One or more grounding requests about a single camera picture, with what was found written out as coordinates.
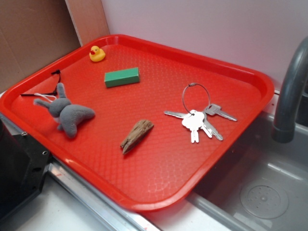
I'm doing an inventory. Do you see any gray plush animal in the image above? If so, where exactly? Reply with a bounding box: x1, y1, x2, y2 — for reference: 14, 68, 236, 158
34, 83, 95, 139

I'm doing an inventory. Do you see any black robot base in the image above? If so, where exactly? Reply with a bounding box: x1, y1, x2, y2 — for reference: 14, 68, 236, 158
0, 122, 51, 221

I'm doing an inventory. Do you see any gray sink basin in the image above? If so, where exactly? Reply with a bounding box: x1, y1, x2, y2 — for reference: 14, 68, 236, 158
187, 113, 308, 231

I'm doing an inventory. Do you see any black cord on plush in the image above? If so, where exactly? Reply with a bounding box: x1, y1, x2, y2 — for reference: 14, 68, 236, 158
20, 69, 62, 97

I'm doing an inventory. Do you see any red plastic tray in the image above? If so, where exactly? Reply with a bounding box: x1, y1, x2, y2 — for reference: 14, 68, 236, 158
0, 35, 274, 212

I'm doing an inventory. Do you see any silver wire key ring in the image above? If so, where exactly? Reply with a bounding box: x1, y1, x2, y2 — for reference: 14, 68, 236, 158
181, 82, 211, 116

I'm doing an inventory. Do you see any silver key pointing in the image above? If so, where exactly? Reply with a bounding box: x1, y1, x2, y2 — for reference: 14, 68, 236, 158
204, 103, 237, 121
164, 111, 190, 119

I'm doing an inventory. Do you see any silver key pointing right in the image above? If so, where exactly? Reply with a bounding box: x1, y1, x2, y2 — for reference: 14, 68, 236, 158
204, 103, 237, 121

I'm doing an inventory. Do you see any brown wood piece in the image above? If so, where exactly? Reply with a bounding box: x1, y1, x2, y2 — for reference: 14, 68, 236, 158
120, 119, 154, 155

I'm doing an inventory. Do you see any silver key pointing left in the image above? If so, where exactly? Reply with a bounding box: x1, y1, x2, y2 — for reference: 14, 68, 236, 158
164, 111, 190, 119

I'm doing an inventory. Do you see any gray faucet spout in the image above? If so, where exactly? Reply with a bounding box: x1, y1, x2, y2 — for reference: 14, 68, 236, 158
271, 38, 308, 143

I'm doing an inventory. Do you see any green rectangular block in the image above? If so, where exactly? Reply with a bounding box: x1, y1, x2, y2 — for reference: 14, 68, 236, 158
104, 67, 140, 88

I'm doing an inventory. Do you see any brown cardboard panel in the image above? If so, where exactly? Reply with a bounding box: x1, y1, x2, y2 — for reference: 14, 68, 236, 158
0, 0, 109, 92

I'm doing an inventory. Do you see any silver key lower right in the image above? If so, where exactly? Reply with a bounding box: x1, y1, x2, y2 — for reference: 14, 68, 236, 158
203, 112, 223, 141

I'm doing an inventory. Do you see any silver key pointing down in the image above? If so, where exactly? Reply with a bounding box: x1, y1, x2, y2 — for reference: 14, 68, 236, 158
182, 110, 205, 143

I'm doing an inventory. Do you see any yellow rubber duck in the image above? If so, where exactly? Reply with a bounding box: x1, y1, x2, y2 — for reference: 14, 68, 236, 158
89, 46, 106, 62

